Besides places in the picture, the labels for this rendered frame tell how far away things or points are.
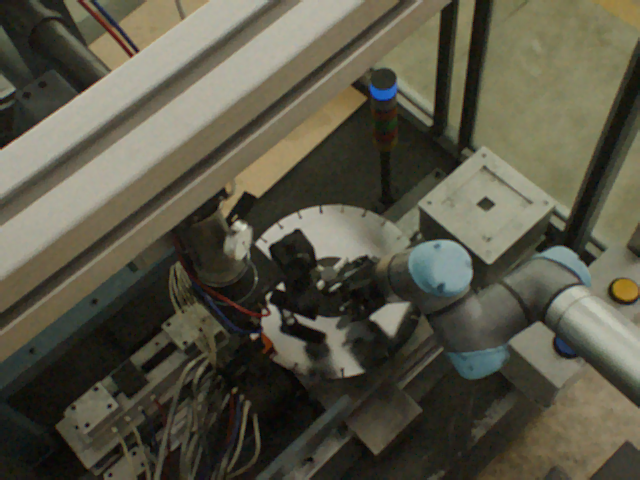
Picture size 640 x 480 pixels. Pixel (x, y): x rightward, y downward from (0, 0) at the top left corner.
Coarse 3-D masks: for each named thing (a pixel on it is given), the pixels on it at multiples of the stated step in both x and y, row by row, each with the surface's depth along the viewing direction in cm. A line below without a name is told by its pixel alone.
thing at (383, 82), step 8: (376, 72) 142; (384, 72) 142; (392, 72) 142; (376, 80) 141; (384, 80) 141; (392, 80) 141; (376, 88) 141; (384, 88) 140; (392, 88) 141; (376, 96) 143; (384, 96) 142; (392, 96) 143
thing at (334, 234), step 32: (288, 224) 154; (320, 224) 153; (352, 224) 153; (384, 224) 152; (320, 256) 150; (352, 256) 150; (384, 256) 149; (288, 320) 145; (320, 320) 145; (384, 320) 144; (416, 320) 143; (288, 352) 143; (320, 352) 142; (352, 352) 142
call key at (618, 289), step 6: (618, 282) 148; (624, 282) 147; (630, 282) 147; (612, 288) 147; (618, 288) 147; (624, 288) 147; (630, 288) 147; (636, 288) 147; (612, 294) 148; (618, 294) 147; (624, 294) 147; (630, 294) 146; (636, 294) 146; (624, 300) 146; (630, 300) 146
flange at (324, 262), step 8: (320, 264) 149; (328, 264) 148; (336, 264) 148; (312, 272) 148; (344, 272) 147; (320, 280) 146; (328, 288) 145; (320, 296) 146; (328, 296) 145; (336, 296) 145; (320, 304) 145; (328, 304) 145; (336, 304) 145; (344, 304) 145; (320, 312) 145; (328, 312) 144; (336, 312) 144; (344, 312) 145
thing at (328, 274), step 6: (348, 258) 145; (318, 264) 144; (342, 264) 144; (318, 270) 144; (324, 270) 143; (330, 270) 143; (336, 270) 143; (324, 276) 143; (330, 276) 143; (336, 276) 143; (324, 282) 143; (330, 282) 142
